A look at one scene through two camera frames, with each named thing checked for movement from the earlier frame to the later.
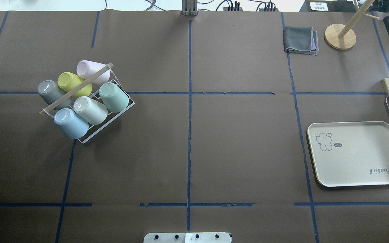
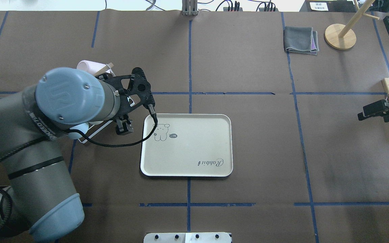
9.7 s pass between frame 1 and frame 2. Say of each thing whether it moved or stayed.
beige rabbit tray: moved
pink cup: stayed
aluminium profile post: stayed
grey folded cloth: stayed
